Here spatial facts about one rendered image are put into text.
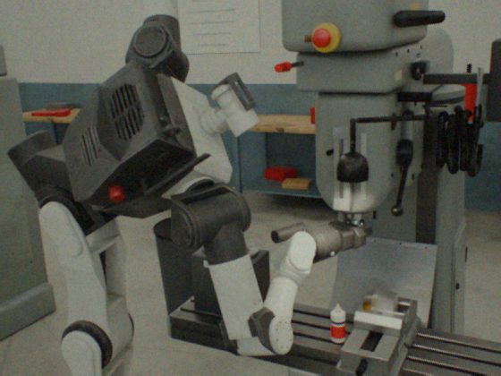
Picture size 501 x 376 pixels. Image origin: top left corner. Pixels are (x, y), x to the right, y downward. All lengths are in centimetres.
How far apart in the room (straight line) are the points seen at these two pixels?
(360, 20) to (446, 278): 105
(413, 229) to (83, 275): 106
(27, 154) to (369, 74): 83
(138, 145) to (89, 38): 647
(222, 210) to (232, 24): 531
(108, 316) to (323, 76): 80
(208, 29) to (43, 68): 259
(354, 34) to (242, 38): 511
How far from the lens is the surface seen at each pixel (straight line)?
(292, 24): 131
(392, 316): 159
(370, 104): 140
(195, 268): 181
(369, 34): 126
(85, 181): 127
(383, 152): 144
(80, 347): 155
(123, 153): 116
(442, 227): 195
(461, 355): 168
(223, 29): 646
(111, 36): 736
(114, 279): 158
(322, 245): 144
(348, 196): 142
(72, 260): 147
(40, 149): 148
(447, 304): 207
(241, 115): 124
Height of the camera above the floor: 179
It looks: 15 degrees down
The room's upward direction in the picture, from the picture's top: 3 degrees counter-clockwise
